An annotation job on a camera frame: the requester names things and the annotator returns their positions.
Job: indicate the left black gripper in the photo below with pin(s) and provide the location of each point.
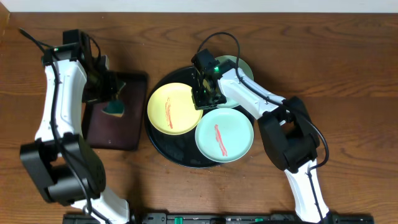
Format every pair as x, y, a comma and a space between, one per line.
109, 96

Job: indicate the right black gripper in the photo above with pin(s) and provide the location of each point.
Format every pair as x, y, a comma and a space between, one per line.
198, 104

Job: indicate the green yellow sponge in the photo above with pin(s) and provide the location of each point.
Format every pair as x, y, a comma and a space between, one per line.
114, 108

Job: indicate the yellow plate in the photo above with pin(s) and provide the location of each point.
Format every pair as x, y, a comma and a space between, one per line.
171, 109

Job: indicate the light blue plate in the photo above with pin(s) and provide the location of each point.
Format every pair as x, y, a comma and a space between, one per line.
224, 135

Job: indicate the pale green plate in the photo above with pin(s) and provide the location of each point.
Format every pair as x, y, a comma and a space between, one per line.
246, 69

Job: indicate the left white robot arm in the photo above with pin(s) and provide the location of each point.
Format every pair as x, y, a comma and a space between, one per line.
63, 167

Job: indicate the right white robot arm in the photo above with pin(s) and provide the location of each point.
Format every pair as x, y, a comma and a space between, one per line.
289, 137

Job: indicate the black rectangular tray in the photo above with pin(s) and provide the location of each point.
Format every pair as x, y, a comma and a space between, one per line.
107, 131

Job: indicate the black round tray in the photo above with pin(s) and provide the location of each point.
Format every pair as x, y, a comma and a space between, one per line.
182, 149

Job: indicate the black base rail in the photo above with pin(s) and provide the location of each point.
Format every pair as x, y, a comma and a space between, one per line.
329, 218

